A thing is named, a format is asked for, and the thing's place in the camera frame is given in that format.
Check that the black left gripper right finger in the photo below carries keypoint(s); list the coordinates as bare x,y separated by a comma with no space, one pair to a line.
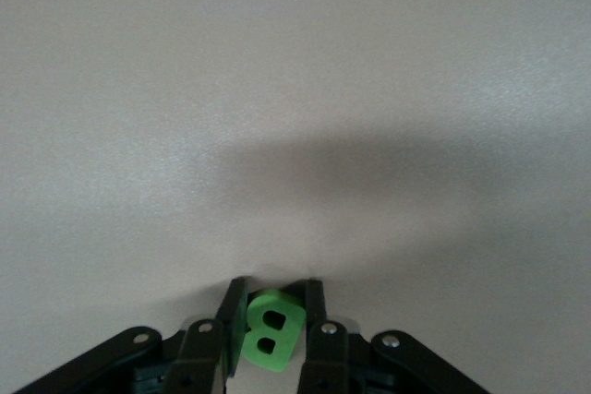
328,357

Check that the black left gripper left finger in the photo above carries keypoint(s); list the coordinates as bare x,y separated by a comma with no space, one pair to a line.
203,352

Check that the green foam letter B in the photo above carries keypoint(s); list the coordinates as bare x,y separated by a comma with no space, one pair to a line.
295,325

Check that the table cover sheet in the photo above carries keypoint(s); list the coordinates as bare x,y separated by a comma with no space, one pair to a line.
295,66

